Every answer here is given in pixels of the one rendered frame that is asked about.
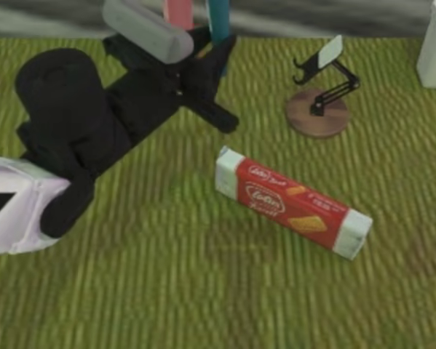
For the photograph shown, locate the teal cylinder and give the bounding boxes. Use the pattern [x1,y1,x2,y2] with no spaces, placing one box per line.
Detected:
[207,0,231,77]

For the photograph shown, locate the pink cylindrical object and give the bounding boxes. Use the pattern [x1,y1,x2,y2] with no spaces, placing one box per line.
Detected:
[162,0,194,28]

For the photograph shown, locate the phone stand with wooden base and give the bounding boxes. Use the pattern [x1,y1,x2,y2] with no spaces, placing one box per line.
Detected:
[284,34,361,139]

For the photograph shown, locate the red biscuit packet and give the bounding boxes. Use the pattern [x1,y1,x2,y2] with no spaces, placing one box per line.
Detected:
[214,145,373,261]

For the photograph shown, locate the green woven mat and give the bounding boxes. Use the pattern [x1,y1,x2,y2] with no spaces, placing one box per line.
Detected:
[0,35,436,349]

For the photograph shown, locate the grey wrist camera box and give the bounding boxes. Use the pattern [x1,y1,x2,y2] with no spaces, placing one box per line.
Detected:
[102,0,195,65]

